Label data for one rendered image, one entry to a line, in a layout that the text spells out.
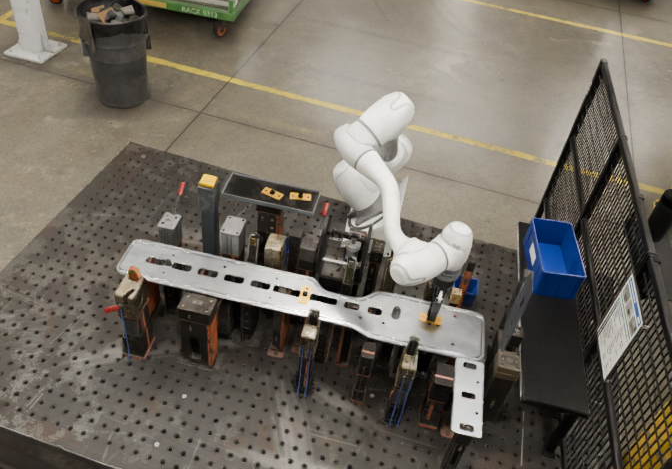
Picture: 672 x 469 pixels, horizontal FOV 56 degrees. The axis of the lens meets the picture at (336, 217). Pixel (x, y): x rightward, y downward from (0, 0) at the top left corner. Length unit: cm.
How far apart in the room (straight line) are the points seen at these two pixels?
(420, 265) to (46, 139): 350
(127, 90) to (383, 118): 308
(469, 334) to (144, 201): 169
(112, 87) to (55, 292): 249
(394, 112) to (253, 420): 121
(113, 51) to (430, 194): 246
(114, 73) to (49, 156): 77
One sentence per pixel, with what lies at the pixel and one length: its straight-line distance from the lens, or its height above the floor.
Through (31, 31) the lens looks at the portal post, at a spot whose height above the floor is 22.
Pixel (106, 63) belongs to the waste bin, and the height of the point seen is 39.
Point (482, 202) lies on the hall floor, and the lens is 455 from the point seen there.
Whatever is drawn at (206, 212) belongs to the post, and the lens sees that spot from 264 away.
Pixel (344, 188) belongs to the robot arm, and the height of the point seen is 97.
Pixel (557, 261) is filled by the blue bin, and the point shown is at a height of 103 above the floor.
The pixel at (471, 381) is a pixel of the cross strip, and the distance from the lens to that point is 224.
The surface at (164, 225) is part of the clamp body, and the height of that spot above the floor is 106.
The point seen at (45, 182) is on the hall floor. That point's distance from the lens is 454.
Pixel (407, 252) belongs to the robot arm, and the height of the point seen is 144.
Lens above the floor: 278
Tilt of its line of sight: 42 degrees down
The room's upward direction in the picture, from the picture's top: 8 degrees clockwise
